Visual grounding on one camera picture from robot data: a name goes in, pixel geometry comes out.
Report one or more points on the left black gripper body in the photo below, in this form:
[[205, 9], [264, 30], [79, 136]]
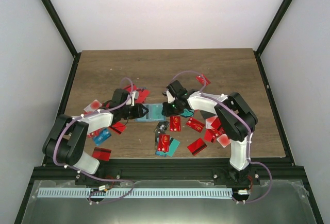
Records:
[[129, 115]]

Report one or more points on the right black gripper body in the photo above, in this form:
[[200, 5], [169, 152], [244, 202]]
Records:
[[174, 110]]

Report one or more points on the blue leather card holder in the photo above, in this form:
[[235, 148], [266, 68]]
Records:
[[154, 114]]

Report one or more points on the lone red card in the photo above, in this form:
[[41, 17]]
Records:
[[202, 79]]

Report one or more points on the red card black stripe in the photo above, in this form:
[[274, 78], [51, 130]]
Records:
[[197, 146], [102, 154]]

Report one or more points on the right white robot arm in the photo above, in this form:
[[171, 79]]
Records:
[[236, 118]]

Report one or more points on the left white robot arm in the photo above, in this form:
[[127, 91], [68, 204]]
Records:
[[66, 140]]

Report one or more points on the red chip card upright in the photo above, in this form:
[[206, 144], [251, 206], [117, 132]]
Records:
[[175, 123]]

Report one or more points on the white red circle card left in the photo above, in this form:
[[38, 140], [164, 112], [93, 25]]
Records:
[[93, 106]]

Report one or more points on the white red circle card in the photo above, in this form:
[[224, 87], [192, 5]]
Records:
[[223, 140], [93, 106]]

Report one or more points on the black VIP card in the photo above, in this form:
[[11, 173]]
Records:
[[161, 127]]

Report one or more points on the black card right pile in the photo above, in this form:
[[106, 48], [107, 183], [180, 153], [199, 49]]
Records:
[[206, 115]]

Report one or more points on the red VIP card right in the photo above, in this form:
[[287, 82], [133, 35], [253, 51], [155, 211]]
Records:
[[195, 124]]

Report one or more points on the red vip card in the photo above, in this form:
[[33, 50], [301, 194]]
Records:
[[195, 124], [163, 143]]

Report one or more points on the blue card left pile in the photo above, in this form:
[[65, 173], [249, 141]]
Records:
[[102, 137]]

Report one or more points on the red VIP card front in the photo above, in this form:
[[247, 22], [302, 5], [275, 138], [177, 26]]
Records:
[[163, 143]]

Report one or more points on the red card black stripe front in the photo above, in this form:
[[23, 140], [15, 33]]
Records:
[[102, 154]]

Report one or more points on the white red circle card right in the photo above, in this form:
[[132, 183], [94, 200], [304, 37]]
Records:
[[223, 140]]

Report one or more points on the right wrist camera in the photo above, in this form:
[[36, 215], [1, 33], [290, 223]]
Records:
[[168, 95]]

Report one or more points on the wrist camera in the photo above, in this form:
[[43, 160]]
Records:
[[168, 95], [133, 98]]

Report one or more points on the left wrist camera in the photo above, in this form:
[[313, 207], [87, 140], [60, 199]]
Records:
[[133, 98]]

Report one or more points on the black aluminium frame rail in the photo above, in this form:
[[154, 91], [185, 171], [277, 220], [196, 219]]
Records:
[[217, 170]]

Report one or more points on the light blue slotted cable duct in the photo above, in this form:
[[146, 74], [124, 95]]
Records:
[[205, 193]]

